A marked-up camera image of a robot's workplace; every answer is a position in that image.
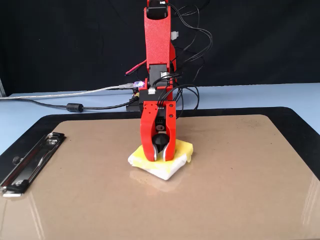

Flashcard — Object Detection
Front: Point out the black backdrop cloth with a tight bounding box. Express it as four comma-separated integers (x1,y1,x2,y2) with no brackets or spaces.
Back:
0,0,320,98

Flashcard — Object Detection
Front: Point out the brown glossy clipboard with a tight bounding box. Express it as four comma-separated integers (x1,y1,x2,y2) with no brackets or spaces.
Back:
0,114,320,240

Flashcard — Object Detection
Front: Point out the black power cable with ferrite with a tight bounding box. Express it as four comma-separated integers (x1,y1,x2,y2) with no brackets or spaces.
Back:
23,97,140,114

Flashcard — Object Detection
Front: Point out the black rectangular desk mat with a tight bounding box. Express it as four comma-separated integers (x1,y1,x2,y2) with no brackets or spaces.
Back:
0,106,320,182

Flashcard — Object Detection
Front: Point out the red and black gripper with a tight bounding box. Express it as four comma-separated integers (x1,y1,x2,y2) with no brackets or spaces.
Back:
140,100,177,162

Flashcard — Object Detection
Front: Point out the silver metal clipboard clip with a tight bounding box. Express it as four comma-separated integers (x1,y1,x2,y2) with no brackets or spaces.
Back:
0,131,68,199

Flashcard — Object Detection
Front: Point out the black servo wire bundle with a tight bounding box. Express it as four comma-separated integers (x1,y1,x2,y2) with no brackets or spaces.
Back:
156,0,214,119

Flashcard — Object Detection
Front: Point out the red wire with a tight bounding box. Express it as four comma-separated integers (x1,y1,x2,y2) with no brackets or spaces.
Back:
124,59,148,76

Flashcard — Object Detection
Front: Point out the yellow sponge with black knob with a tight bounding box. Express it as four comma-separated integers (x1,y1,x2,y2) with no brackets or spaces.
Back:
127,132,195,182

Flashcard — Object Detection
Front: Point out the silver USB cable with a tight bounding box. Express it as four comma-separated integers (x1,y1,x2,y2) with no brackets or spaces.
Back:
0,82,137,101

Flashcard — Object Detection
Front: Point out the black controller board base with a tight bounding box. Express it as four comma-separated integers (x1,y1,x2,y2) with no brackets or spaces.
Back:
126,79,151,112

